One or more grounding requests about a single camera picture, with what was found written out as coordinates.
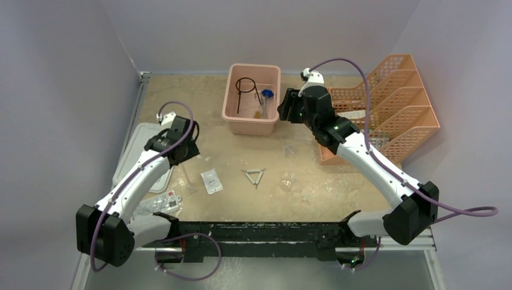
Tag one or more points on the black wire tripod stand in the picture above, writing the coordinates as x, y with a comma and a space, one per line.
238, 86

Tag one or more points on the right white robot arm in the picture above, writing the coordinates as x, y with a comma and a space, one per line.
410, 213

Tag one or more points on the spatula with blue clip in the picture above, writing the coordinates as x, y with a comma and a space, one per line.
267, 94

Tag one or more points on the blister pack with label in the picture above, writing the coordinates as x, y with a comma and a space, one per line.
164, 203

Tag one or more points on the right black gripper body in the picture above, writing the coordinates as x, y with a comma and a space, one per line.
297, 114

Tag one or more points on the aluminium frame rail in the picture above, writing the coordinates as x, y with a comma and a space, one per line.
316, 240

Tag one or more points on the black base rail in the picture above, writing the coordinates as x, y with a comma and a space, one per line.
259, 231

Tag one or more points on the clear glass beaker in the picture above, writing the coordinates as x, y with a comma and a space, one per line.
287, 182

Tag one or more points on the metal crucible tongs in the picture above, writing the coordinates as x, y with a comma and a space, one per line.
261, 101

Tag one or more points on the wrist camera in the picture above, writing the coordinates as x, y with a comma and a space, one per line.
310, 78
165, 120

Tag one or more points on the orange mesh file organizer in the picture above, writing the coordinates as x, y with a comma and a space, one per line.
399, 106

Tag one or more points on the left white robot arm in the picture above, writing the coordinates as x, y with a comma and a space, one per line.
106, 230

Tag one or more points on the pink plastic bin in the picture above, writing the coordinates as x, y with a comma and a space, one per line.
266, 77

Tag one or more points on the small clear glass funnel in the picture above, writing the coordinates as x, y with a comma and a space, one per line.
289, 147

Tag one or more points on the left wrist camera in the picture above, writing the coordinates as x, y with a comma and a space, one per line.
165, 120

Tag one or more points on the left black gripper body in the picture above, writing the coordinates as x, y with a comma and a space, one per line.
190, 151

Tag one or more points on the white plastic bin lid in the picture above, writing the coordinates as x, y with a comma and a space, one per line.
142, 133

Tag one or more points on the white box in organizer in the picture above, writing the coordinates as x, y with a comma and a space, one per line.
353, 115

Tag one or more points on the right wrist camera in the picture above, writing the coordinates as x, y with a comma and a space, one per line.
310, 78

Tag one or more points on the coloured marker pack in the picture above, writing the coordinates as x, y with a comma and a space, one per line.
378, 142

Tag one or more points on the white clay triangle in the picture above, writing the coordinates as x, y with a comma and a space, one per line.
254, 176

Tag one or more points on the small white packet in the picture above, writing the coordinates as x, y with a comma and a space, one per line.
211, 181

